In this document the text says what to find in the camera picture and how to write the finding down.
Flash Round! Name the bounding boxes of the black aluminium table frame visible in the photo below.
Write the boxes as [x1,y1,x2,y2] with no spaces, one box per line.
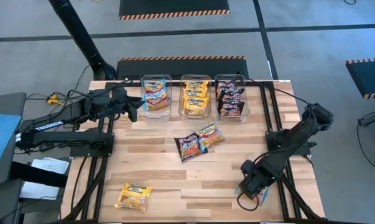
[60,80,328,224]

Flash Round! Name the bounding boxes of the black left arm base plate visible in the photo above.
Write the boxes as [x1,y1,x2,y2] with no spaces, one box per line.
[69,133,115,158]

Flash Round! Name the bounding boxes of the clear plastic bin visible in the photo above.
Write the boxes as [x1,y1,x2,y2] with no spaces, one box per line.
[214,73,251,119]
[178,73,213,119]
[138,73,173,119]

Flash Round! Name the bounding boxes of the white paper sheets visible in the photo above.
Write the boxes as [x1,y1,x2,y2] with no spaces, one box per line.
[19,157,70,200]

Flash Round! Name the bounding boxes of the black camera stand pole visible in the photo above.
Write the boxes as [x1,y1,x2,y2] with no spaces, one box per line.
[48,0,117,81]

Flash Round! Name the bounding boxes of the black padded bar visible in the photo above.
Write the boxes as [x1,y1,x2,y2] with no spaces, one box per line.
[9,161,68,189]

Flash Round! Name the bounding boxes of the yellow plug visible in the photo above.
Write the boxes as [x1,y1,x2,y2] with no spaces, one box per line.
[46,94,63,106]

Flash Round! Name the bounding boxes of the grey chair base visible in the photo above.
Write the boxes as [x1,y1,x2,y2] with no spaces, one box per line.
[357,109,375,128]

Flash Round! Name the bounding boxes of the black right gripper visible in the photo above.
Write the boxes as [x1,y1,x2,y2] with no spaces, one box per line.
[238,160,280,200]

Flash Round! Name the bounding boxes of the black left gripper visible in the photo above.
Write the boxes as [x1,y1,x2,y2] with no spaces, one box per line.
[111,87,144,123]

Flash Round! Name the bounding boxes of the hazard-striped black floor mat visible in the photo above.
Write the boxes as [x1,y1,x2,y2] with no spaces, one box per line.
[116,55,249,81]
[118,0,231,21]
[345,57,375,100]

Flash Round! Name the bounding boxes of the grey side desk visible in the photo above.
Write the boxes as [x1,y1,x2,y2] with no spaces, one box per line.
[0,92,27,187]

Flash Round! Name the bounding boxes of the blue sheet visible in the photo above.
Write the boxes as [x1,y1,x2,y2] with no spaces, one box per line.
[0,113,22,178]

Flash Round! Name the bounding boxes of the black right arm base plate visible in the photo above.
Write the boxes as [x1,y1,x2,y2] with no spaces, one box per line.
[266,131,318,156]

